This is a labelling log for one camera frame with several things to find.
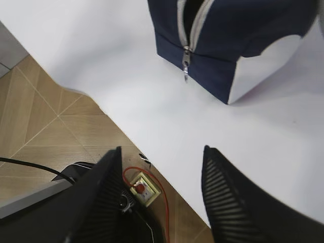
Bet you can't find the navy blue lunch bag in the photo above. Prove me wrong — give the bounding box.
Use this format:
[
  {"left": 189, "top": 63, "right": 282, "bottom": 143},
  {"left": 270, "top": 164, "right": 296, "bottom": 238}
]
[{"left": 148, "top": 0, "right": 323, "bottom": 104}]

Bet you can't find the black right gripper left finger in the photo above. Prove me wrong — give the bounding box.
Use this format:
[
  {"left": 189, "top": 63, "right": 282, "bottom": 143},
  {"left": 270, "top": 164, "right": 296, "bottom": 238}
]
[{"left": 1, "top": 147, "right": 122, "bottom": 242}]

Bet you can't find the red emergency stop button box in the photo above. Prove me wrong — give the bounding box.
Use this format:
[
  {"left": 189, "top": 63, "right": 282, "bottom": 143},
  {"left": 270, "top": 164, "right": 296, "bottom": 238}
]
[{"left": 130, "top": 172, "right": 161, "bottom": 207}]

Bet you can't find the red cable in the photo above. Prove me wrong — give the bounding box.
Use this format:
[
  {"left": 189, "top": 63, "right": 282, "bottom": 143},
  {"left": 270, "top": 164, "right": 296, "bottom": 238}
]
[{"left": 123, "top": 166, "right": 171, "bottom": 243}]

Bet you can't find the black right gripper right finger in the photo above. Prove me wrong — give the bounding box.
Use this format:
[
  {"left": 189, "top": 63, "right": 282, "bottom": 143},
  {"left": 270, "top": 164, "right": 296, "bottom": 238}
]
[{"left": 201, "top": 145, "right": 323, "bottom": 242}]

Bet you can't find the black floor cable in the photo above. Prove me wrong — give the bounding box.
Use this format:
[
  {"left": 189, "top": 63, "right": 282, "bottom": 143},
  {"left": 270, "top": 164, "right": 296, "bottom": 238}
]
[{"left": 0, "top": 156, "right": 76, "bottom": 184}]

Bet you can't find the black tape on table edge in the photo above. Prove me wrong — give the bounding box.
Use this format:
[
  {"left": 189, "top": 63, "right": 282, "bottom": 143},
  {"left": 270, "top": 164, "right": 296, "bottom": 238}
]
[{"left": 138, "top": 153, "right": 151, "bottom": 167}]

